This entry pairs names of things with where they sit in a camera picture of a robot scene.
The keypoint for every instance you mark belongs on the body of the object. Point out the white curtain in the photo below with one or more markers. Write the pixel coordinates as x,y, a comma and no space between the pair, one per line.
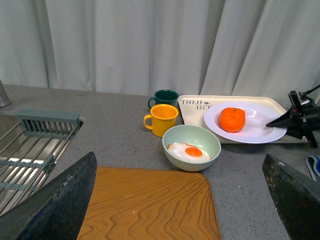
259,48

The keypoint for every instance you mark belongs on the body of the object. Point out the green steel sink drying rack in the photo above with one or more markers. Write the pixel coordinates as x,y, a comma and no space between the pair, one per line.
31,143

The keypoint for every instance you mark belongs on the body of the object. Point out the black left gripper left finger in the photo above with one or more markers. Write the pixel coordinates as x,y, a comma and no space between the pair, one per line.
57,210

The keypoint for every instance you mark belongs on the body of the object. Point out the yellow mug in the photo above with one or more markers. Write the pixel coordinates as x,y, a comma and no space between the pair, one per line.
162,117

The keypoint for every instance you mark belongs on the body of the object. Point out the white round plate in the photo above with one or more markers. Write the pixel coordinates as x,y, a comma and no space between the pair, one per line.
254,131

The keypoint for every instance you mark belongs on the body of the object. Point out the blue striped cloth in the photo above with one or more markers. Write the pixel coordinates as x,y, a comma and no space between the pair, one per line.
313,165

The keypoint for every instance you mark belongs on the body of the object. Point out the dark green mug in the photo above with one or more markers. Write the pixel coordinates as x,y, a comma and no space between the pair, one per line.
164,96

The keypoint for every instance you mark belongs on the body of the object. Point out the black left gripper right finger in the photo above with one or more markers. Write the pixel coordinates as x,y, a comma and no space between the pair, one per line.
296,198

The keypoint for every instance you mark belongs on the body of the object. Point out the cream bear serving tray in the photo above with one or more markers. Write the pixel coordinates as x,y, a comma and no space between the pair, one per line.
193,108

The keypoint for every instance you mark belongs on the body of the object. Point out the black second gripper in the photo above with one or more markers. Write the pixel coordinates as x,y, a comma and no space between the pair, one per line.
301,119

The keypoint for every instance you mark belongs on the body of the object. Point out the light green bowl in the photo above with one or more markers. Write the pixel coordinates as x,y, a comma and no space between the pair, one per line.
196,136

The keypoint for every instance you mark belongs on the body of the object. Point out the wooden cutting board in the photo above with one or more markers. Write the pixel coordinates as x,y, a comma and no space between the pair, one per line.
146,204

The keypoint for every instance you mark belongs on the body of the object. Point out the toy fried egg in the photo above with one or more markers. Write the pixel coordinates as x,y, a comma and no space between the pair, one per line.
188,152

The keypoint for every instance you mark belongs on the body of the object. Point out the orange mandarin fruit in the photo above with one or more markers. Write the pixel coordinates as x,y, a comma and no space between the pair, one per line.
232,119

